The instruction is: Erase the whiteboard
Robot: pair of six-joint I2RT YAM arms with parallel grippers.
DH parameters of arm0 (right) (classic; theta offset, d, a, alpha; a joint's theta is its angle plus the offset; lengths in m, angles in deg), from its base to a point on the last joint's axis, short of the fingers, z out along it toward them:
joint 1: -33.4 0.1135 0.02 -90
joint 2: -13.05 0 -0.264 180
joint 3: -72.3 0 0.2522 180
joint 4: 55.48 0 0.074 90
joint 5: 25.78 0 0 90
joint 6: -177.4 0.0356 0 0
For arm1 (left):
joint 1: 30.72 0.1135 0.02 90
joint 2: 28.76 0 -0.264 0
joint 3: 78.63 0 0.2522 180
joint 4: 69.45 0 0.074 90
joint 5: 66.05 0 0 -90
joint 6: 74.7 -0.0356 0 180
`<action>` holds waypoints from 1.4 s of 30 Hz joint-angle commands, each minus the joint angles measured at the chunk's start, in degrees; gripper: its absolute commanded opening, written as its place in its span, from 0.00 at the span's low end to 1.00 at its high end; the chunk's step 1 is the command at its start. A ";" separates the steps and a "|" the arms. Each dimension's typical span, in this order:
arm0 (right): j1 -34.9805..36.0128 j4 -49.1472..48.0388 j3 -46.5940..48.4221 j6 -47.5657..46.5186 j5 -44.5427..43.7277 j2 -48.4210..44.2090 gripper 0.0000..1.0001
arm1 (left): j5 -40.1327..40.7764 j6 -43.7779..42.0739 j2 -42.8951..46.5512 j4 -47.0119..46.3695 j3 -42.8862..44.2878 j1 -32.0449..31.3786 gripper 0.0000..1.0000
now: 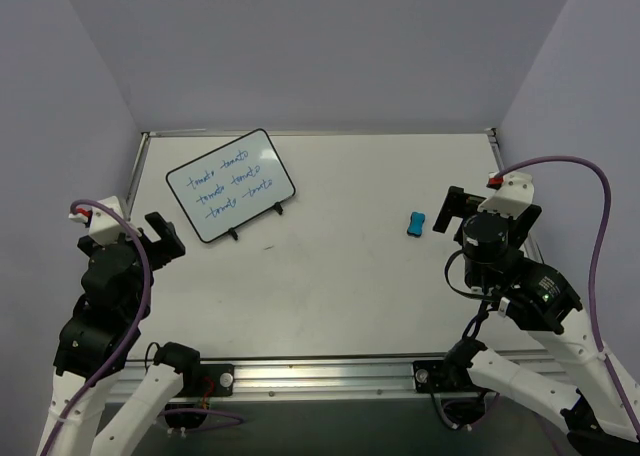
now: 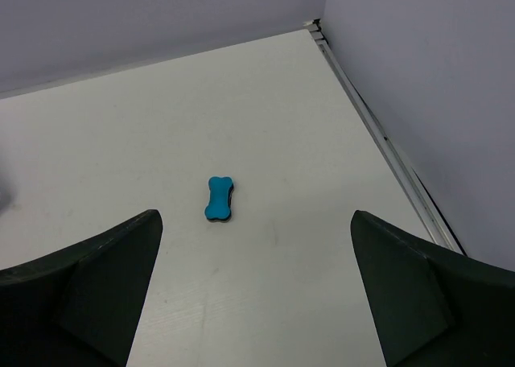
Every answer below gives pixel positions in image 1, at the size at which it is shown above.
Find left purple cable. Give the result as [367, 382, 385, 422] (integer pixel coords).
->
[37, 199, 154, 456]

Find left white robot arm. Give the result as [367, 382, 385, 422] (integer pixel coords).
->
[38, 200, 202, 455]

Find aluminium front rail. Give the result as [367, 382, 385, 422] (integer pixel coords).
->
[107, 355, 586, 402]

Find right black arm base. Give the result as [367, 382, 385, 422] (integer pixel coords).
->
[412, 360, 499, 432]

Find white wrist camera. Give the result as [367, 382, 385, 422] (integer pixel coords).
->
[478, 172, 534, 220]
[68, 196, 127, 246]

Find blue whiteboard eraser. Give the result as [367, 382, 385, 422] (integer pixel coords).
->
[406, 211, 426, 238]

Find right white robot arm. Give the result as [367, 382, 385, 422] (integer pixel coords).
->
[433, 186, 639, 455]

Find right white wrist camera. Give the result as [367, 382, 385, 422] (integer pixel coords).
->
[478, 172, 534, 220]

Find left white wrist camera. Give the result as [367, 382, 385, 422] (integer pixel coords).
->
[68, 196, 127, 246]

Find small black-framed whiteboard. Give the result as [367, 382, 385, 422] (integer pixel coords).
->
[165, 129, 296, 244]

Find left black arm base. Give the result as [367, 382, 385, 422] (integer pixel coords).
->
[161, 363, 241, 434]

